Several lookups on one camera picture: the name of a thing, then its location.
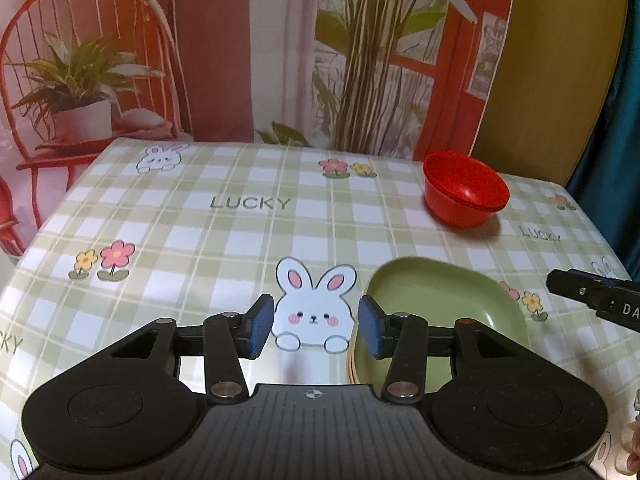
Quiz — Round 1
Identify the green checked tablecloth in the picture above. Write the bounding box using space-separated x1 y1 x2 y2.
1 141 639 479

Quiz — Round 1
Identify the wooden board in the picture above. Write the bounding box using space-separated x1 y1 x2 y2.
473 0 628 184

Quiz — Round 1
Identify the red bowl far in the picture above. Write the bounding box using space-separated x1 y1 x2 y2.
422 151 510 230

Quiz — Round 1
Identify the right hand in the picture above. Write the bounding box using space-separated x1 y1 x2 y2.
614 416 640 476

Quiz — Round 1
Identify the orange square plate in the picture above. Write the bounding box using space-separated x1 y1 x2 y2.
346 333 358 384

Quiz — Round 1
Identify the teal curtain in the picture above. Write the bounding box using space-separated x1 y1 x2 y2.
567 0 640 281

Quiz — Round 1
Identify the printed backdrop cloth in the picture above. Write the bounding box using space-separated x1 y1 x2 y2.
1 0 512 258

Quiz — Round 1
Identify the green square plate near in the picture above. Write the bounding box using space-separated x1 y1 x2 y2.
354 257 530 393

